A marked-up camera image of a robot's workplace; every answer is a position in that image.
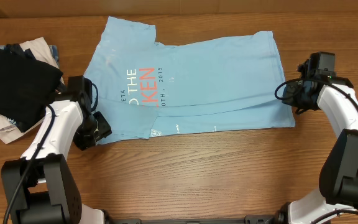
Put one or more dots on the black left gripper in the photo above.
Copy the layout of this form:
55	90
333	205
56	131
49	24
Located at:
104	130

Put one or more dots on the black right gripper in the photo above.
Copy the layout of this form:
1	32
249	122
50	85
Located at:
289	88

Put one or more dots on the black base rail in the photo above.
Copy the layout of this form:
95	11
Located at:
248	219

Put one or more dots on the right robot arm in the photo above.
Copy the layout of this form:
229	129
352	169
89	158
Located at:
337	192

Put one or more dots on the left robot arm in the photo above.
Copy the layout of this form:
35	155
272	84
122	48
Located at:
39	187

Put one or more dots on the light blue printed t-shirt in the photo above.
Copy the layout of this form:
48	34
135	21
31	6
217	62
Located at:
148	89

